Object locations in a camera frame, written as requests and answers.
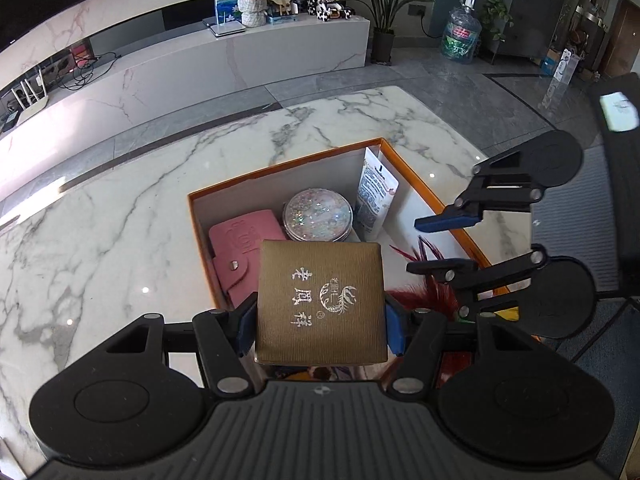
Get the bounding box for white knitted pot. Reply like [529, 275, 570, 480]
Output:
[236, 0, 267, 28]

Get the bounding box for red feather shuttlecock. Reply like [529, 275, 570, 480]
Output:
[387, 236, 523, 388]

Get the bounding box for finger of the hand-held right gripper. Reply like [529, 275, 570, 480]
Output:
[414, 152, 546, 234]
[406, 245, 551, 318]

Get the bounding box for white hand cream tube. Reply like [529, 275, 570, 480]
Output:
[355, 147, 399, 241]

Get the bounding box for white marble desktop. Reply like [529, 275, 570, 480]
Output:
[0, 85, 493, 461]

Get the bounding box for black cables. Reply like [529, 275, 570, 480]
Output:
[60, 52, 123, 88]

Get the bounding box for grey metal cabinet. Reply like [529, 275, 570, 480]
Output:
[482, 0, 571, 61]

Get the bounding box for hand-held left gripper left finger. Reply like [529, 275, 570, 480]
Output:
[106, 292, 261, 395]

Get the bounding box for long-leaf potted plant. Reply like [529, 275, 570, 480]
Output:
[342, 0, 438, 66]

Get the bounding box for cow pattern toy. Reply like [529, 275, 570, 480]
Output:
[300, 0, 357, 22]

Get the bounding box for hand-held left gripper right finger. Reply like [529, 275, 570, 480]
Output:
[384, 294, 543, 395]

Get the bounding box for white marble TV console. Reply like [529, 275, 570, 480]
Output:
[0, 10, 372, 161]

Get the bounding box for round glitter compact mirror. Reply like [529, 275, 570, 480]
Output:
[282, 187, 355, 243]

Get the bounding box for large water jug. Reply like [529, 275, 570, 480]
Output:
[440, 0, 483, 65]

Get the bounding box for white router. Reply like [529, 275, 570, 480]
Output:
[11, 65, 48, 116]

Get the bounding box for orange box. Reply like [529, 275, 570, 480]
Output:
[187, 137, 513, 313]

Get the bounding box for brown wooden door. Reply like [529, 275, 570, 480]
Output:
[600, 0, 640, 81]

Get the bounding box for brown gift box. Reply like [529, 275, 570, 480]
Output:
[254, 240, 388, 365]

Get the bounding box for pink card wallet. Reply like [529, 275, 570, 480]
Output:
[208, 209, 288, 311]

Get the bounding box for silver laptop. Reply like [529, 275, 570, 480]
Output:
[202, 16, 247, 38]

